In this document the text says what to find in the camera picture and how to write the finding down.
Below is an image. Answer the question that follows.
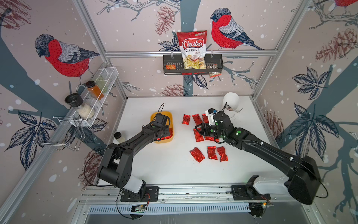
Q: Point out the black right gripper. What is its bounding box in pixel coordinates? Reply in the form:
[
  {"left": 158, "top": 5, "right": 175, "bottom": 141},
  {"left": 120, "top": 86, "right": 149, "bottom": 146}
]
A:
[{"left": 193, "top": 123, "right": 226, "bottom": 141}]

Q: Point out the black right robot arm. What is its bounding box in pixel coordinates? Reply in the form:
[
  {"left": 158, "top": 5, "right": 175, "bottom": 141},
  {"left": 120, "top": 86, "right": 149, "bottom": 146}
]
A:
[{"left": 195, "top": 123, "right": 322, "bottom": 205}]

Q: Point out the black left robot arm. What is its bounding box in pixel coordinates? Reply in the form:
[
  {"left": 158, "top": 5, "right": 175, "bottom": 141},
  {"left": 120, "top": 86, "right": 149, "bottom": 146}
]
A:
[{"left": 97, "top": 122, "right": 170, "bottom": 194}]

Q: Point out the yellow plastic storage box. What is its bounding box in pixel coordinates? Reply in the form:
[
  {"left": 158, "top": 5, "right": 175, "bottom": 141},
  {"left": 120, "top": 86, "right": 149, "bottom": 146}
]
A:
[{"left": 150, "top": 111, "right": 174, "bottom": 144}]

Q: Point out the white paper cup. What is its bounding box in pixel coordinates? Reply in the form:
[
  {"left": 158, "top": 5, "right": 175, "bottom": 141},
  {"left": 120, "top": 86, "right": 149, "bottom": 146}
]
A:
[{"left": 222, "top": 92, "right": 242, "bottom": 118}]

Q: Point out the small glass spice jar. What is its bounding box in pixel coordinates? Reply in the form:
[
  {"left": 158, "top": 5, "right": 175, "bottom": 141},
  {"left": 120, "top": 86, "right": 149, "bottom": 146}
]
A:
[{"left": 114, "top": 132, "right": 126, "bottom": 144}]

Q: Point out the orange spice jar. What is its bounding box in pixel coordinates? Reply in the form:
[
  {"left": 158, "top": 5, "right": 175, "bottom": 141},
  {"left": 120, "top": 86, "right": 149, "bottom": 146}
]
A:
[{"left": 85, "top": 80, "right": 104, "bottom": 100}]

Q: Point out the green item on shelf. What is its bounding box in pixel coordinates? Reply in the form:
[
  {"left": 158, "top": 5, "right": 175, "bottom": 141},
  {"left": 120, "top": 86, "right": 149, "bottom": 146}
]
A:
[{"left": 95, "top": 76, "right": 108, "bottom": 93}]

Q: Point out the Chuba cassava chips bag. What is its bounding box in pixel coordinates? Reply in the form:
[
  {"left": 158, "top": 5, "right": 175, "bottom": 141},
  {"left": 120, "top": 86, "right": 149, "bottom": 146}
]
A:
[{"left": 177, "top": 30, "right": 207, "bottom": 69}]

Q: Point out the black lid salt jar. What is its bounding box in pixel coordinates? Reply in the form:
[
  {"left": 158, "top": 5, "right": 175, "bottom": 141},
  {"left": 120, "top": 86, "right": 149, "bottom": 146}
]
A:
[{"left": 64, "top": 93, "right": 95, "bottom": 120}]

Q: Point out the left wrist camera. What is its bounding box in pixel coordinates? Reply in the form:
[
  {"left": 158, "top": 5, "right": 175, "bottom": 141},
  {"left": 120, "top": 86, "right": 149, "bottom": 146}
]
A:
[{"left": 153, "top": 113, "right": 169, "bottom": 127}]

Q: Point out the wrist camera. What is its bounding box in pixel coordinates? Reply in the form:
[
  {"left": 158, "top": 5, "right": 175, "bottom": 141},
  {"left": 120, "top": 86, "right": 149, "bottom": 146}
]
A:
[
  {"left": 153, "top": 113, "right": 169, "bottom": 127},
  {"left": 205, "top": 108, "right": 218, "bottom": 126}
]

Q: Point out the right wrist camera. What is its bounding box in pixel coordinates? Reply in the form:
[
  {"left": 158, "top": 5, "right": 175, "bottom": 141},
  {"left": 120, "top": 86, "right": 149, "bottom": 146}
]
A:
[{"left": 205, "top": 108, "right": 218, "bottom": 126}]

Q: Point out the black wire wall basket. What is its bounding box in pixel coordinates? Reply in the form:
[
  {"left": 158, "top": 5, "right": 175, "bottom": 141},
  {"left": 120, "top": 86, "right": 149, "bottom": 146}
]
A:
[{"left": 163, "top": 54, "right": 223, "bottom": 75}]

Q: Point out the white wire wall shelf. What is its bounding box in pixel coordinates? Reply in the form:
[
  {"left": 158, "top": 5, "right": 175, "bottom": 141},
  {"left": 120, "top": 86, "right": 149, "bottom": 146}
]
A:
[{"left": 70, "top": 67, "right": 118, "bottom": 127}]

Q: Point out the horizontal aluminium frame bar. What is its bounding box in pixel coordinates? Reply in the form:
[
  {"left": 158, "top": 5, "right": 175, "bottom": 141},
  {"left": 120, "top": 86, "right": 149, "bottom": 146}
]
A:
[{"left": 104, "top": 49, "right": 278, "bottom": 58}]

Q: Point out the chrome wire rack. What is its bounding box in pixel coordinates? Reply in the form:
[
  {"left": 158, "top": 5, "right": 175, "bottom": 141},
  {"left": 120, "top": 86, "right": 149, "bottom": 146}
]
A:
[{"left": 32, "top": 116, "right": 86, "bottom": 152}]

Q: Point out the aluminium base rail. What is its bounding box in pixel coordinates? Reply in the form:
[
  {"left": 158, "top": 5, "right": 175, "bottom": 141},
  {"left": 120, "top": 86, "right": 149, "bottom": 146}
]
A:
[{"left": 117, "top": 183, "right": 280, "bottom": 216}]

